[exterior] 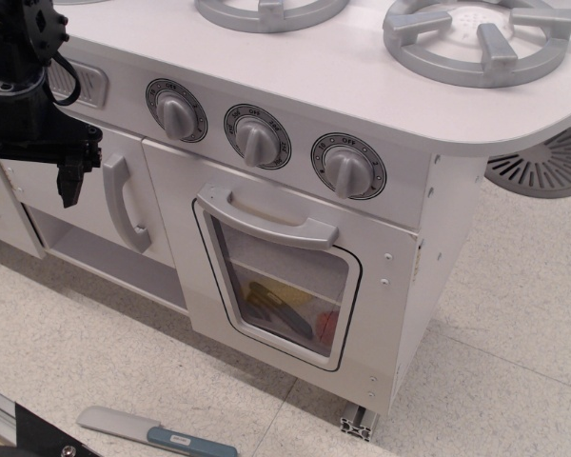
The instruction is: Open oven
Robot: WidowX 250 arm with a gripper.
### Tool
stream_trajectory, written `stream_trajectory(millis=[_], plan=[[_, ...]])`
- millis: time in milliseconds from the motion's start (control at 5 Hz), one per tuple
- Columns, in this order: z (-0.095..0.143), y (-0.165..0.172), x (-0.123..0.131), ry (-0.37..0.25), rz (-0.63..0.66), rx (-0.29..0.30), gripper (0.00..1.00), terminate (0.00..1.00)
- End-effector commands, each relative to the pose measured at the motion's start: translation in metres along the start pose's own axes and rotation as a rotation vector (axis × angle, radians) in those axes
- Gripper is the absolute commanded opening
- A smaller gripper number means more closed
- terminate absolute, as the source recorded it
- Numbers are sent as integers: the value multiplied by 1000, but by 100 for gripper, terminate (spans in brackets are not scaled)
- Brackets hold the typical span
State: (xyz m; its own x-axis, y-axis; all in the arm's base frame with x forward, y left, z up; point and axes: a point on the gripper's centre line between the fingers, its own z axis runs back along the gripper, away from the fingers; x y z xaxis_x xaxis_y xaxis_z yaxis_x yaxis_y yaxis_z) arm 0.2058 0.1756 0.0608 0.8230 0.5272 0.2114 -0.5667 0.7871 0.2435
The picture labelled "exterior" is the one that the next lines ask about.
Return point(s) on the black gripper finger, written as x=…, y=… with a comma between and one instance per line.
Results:
x=70, y=180

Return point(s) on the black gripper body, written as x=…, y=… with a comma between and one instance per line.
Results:
x=32, y=129

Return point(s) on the white toy oven door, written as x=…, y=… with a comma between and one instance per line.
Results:
x=365, y=276

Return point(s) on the grey oven door handle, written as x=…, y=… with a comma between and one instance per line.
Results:
x=311, y=234

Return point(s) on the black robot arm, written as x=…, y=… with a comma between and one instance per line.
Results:
x=31, y=34

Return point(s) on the white cupboard door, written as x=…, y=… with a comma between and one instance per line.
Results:
x=35, y=186

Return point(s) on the grey vent panel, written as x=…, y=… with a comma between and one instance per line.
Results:
x=93, y=84

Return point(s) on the grey left control knob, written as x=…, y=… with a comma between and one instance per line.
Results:
x=176, y=110

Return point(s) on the grey control knob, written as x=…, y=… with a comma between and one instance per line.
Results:
x=176, y=110
x=348, y=166
x=257, y=136

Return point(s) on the grey middle control knob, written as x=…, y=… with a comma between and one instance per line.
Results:
x=257, y=136

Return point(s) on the white toy kitchen stove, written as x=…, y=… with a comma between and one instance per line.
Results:
x=296, y=177

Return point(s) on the grey middle stove burner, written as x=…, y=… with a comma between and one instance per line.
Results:
x=269, y=16

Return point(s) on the grey stove burner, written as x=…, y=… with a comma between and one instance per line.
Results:
x=478, y=44
x=269, y=16

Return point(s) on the yellow toy food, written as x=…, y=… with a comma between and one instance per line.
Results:
x=294, y=297

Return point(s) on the grey right control knob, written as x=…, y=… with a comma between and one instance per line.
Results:
x=348, y=166

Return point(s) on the red toy food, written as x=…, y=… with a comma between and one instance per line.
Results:
x=325, y=326

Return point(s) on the aluminium extrusion bar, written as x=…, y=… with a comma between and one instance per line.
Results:
x=358, y=421

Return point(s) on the grey right stove burner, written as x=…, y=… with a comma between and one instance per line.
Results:
x=478, y=44

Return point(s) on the grey slotted round disc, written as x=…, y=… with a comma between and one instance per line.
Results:
x=542, y=171

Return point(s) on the grey cupboard door handle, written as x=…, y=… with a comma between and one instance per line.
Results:
x=115, y=175

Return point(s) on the toy knife blue handle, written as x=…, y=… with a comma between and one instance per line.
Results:
x=150, y=432

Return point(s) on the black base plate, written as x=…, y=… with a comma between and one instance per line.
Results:
x=41, y=438

